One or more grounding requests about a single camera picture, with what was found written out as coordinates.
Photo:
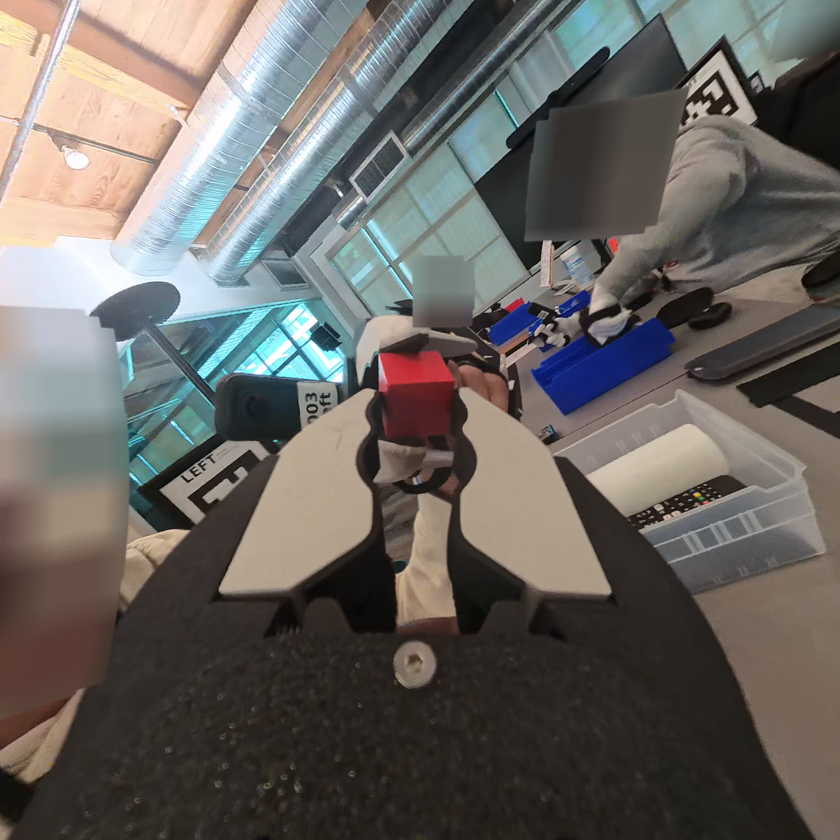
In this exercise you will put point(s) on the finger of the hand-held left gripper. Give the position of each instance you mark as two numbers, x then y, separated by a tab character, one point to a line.
446	344
400	459

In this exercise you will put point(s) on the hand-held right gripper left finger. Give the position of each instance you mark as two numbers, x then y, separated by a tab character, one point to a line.
302	518

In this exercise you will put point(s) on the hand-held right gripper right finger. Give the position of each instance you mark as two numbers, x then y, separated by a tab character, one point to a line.
531	518

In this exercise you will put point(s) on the red cube block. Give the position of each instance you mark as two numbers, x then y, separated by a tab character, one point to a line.
413	394

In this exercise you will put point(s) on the clear plastic bin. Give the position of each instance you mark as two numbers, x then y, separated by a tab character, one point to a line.
774	544

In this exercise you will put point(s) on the person's left forearm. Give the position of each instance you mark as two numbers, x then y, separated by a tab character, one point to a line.
426	564

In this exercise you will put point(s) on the grey desk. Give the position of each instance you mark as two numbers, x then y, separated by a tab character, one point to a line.
754	656

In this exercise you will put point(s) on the person's left hand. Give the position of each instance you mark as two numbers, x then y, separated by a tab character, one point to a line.
485	390

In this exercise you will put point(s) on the blue plastic bin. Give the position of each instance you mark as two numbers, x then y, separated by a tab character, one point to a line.
590	374
512	325

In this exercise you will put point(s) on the small dark box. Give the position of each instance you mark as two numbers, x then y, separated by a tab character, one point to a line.
548	433

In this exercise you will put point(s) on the framed marker board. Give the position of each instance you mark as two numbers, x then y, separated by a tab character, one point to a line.
197	482
718	85

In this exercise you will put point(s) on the white roll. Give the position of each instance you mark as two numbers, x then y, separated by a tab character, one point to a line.
656	469

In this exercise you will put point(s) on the black remote with red button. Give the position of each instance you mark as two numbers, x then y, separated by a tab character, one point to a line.
682	504

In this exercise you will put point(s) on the white tub blue label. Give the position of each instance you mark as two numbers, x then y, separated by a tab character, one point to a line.
577	262

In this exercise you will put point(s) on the large black screen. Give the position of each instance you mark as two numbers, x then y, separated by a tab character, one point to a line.
512	197

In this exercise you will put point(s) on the black floor lamp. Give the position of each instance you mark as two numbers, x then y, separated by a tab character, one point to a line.
134	305

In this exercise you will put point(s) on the white air vent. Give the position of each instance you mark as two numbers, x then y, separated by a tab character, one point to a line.
377	164

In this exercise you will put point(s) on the black oval pad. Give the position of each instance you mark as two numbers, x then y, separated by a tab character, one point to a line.
679	302

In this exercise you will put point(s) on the black computer mouse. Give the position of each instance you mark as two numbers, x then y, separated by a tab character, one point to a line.
710	316

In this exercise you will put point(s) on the black rounded pad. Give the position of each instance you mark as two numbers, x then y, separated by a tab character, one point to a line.
761	344

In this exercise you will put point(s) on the grey metal pipe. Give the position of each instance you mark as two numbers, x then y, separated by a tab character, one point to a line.
39	79

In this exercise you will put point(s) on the silver air duct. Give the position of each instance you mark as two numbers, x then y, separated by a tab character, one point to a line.
485	72
216	131
315	151

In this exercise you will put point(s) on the wall lamp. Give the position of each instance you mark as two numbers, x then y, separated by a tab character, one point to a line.
75	157

